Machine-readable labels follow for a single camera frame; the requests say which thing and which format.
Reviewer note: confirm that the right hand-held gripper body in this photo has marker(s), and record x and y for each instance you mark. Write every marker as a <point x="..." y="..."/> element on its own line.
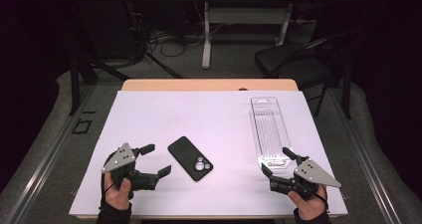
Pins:
<point x="312" y="174"/>

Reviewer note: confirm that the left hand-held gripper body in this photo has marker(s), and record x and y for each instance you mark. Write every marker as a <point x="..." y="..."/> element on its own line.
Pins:
<point x="121" y="159"/>

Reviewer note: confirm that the person's right hand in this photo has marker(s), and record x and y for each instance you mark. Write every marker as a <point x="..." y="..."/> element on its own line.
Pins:
<point x="308" y="205"/>

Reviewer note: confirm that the person's left hand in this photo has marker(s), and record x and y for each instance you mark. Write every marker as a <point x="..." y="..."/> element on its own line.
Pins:
<point x="117" y="195"/>

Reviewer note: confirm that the white table mat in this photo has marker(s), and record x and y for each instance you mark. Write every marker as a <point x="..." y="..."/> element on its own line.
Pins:
<point x="149" y="117"/>

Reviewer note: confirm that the clear plastic packaging tray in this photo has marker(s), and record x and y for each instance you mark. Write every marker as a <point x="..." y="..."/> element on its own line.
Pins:
<point x="268" y="127"/>

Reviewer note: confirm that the black metal stand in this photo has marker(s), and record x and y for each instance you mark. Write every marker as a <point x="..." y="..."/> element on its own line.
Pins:
<point x="74" y="91"/>

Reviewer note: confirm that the black chair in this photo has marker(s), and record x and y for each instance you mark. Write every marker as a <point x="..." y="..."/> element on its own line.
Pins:
<point x="285" y="56"/>

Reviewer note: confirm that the white-legged wooden desk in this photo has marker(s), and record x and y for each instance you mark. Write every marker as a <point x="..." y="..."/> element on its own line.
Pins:
<point x="206" y="35"/>

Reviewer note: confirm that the metal floor rail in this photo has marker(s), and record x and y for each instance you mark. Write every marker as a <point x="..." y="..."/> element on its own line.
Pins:
<point x="53" y="151"/>
<point x="362" y="151"/>

